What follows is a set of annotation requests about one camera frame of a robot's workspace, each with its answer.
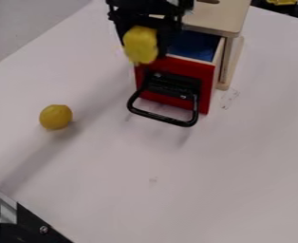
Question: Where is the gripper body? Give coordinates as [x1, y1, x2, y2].
[104, 0, 196, 30]

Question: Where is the yellow toy lemon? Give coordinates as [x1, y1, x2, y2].
[37, 103, 75, 131]

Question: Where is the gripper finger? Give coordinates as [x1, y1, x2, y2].
[155, 16, 186, 60]
[110, 17, 133, 48]

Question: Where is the yellow toy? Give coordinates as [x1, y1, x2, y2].
[267, 0, 298, 7]

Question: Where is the wooden cabinet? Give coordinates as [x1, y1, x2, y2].
[180, 0, 253, 92]

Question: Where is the black metal bracket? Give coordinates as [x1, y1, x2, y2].
[0, 181, 76, 243]

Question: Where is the red drawer with black handle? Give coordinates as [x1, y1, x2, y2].
[125, 29, 228, 128]

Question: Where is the yellow toy vegetable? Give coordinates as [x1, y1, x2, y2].
[121, 25, 161, 65]

